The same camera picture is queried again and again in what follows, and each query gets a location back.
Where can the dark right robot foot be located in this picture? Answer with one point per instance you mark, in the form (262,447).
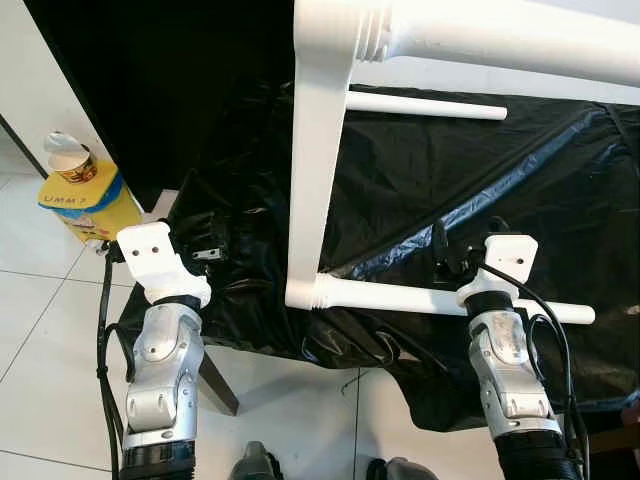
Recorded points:
(402,470)

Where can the yellow blue cardboard box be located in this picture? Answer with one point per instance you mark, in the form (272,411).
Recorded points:
(100,210)

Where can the black plastic table sheet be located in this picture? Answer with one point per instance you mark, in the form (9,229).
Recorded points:
(450,180)

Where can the dark wooden table leg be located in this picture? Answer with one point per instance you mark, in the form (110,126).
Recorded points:
(220,385)

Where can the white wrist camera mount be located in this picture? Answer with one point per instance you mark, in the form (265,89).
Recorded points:
(505,260)
(155,255)

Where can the white brown paper cup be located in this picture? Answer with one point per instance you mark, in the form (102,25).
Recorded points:
(70,160)

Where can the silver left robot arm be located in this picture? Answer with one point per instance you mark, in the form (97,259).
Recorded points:
(165,370)

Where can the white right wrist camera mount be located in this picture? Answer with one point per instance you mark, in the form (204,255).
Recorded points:
(505,260)

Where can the dark robot foot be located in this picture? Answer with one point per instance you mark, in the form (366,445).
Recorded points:
(402,470)
(258,464)

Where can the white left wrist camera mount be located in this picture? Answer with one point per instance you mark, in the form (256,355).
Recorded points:
(155,255)

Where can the black door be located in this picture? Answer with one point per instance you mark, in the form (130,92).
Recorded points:
(180,70)

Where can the dark left robot foot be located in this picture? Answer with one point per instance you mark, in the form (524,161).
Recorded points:
(258,464)

